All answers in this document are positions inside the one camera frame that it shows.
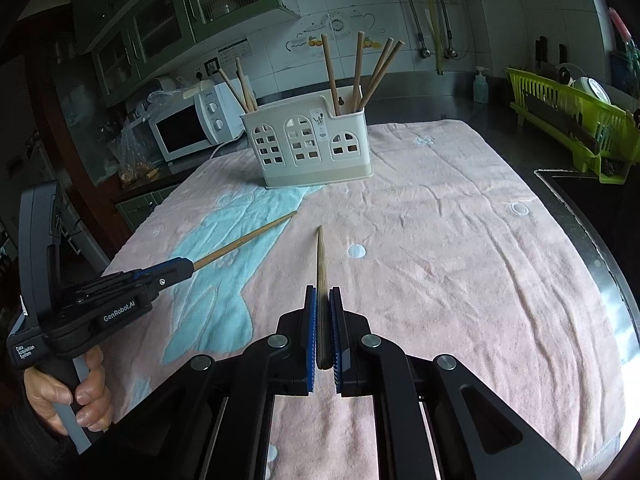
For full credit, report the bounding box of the pink and blue towel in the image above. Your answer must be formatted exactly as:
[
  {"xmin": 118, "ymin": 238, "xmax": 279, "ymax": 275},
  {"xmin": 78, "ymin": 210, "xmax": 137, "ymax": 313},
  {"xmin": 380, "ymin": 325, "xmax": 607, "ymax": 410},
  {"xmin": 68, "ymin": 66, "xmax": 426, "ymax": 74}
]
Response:
[{"xmin": 102, "ymin": 120, "xmax": 627, "ymax": 480}]

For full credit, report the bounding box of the person's left hand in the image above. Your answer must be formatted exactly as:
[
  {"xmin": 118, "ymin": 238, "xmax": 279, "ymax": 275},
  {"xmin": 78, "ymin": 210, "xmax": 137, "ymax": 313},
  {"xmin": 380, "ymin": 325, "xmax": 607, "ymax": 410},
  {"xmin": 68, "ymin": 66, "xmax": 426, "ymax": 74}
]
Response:
[{"xmin": 23, "ymin": 346, "xmax": 114, "ymax": 435}]

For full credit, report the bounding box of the green plastic dish rack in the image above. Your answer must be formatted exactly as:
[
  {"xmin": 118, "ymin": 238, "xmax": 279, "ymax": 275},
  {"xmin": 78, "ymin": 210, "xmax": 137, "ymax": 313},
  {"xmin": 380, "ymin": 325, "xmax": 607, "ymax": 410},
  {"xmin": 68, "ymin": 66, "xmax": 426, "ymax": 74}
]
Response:
[{"xmin": 505, "ymin": 66, "xmax": 640, "ymax": 185}]

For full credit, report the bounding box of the steel braided hose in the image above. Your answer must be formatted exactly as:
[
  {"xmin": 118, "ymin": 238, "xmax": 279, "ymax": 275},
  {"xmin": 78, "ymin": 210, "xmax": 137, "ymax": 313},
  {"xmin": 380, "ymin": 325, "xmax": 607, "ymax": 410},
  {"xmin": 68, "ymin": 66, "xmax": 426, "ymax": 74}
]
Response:
[
  {"xmin": 385, "ymin": 0, "xmax": 432, "ymax": 60},
  {"xmin": 436, "ymin": 0, "xmax": 459, "ymax": 59}
]

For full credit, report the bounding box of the person's left forearm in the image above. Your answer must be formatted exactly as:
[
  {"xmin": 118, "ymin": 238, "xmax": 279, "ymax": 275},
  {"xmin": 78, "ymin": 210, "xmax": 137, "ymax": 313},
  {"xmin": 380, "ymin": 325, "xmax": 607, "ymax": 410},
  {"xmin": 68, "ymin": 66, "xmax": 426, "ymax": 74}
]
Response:
[{"xmin": 0, "ymin": 395, "xmax": 96, "ymax": 480}]

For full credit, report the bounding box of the steel sink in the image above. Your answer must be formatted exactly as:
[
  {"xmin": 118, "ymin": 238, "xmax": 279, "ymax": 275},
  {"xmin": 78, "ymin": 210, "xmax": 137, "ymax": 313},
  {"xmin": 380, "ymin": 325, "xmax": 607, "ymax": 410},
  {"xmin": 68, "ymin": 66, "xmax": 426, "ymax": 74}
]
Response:
[{"xmin": 534, "ymin": 167, "xmax": 640, "ymax": 311}]

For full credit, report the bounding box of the green wall cabinet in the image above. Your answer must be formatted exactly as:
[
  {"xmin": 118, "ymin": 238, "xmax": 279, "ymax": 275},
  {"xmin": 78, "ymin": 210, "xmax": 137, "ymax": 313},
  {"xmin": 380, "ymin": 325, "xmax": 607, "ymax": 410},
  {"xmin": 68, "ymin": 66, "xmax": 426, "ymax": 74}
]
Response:
[{"xmin": 70, "ymin": 0, "xmax": 301, "ymax": 97}]

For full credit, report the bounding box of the dark cutting board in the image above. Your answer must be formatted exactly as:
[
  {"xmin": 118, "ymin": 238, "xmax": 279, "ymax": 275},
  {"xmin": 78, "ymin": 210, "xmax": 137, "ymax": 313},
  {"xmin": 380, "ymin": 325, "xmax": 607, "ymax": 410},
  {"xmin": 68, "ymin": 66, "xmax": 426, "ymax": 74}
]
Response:
[{"xmin": 525, "ymin": 95, "xmax": 601, "ymax": 153}]

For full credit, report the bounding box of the yellow gas hose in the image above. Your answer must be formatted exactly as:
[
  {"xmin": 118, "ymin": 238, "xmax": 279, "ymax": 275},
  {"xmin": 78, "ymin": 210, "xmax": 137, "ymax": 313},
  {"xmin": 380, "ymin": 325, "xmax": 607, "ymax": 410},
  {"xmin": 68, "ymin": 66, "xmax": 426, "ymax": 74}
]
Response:
[{"xmin": 424, "ymin": 0, "xmax": 446, "ymax": 75}]

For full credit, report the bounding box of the bunch of wooden chopsticks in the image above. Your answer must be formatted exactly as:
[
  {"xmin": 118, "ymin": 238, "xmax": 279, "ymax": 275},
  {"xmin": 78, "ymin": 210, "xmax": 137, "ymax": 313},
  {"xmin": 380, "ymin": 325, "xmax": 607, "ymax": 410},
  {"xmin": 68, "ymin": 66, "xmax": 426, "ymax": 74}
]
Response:
[{"xmin": 235, "ymin": 31, "xmax": 396, "ymax": 117}]

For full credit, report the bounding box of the green base cabinet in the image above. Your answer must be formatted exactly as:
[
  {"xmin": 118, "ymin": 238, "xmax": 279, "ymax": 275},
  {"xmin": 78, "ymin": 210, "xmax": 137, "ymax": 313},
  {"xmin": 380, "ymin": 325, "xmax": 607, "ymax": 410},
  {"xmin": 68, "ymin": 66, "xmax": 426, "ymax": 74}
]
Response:
[{"xmin": 116, "ymin": 185, "xmax": 176, "ymax": 228}]

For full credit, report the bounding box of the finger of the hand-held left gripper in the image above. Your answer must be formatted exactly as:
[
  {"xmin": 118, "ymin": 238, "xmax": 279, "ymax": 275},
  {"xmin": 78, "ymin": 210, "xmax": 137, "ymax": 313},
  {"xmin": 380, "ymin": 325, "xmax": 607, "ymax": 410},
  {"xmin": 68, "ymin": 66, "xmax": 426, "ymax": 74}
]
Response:
[
  {"xmin": 90, "ymin": 263, "xmax": 195, "ymax": 313},
  {"xmin": 61, "ymin": 258, "xmax": 192, "ymax": 307}
]

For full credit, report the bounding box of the hand soap pump bottle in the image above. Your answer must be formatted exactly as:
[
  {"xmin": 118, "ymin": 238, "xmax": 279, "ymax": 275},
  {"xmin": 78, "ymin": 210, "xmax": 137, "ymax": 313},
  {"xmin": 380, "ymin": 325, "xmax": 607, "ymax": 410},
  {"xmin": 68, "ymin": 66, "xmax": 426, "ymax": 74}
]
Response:
[{"xmin": 473, "ymin": 66, "xmax": 490, "ymax": 105}]

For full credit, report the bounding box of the clear plastic food bag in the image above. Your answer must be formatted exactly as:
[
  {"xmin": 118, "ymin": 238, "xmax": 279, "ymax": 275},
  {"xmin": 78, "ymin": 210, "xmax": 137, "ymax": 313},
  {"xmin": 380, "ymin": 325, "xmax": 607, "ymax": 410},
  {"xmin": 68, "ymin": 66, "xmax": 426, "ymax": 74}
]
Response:
[{"xmin": 112, "ymin": 110, "xmax": 163, "ymax": 183}]

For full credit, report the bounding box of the fruit wall decal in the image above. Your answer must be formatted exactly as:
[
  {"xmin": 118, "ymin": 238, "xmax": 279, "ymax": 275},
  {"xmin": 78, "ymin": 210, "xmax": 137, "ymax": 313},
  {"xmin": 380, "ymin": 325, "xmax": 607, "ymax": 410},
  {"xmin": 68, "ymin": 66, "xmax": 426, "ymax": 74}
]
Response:
[{"xmin": 286, "ymin": 12, "xmax": 381, "ymax": 52}]

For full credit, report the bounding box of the cream plastic utensil holder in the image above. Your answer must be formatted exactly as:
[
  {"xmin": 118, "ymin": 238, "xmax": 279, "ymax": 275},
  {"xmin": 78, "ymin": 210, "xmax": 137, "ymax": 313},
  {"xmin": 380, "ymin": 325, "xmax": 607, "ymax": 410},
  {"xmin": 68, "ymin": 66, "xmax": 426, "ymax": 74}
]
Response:
[{"xmin": 240, "ymin": 95, "xmax": 375, "ymax": 190}]

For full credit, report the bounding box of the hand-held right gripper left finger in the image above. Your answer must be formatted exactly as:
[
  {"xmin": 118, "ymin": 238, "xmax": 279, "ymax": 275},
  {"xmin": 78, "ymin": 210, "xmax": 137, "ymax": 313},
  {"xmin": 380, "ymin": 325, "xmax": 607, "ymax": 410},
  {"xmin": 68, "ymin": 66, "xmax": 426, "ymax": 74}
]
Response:
[{"xmin": 85, "ymin": 285, "xmax": 318, "ymax": 480}]

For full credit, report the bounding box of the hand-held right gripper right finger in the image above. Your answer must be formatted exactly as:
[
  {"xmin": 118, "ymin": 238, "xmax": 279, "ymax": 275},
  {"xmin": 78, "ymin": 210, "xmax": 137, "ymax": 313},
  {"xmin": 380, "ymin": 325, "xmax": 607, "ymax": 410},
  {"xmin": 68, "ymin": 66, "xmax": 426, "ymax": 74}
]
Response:
[{"xmin": 329, "ymin": 287, "xmax": 583, "ymax": 480}]

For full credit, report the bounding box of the white microwave oven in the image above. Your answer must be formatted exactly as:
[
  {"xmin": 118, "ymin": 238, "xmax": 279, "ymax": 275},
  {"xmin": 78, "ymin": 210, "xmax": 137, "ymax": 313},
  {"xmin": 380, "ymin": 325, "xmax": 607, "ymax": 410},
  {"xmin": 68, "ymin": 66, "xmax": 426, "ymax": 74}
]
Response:
[{"xmin": 148, "ymin": 89, "xmax": 246, "ymax": 162}]

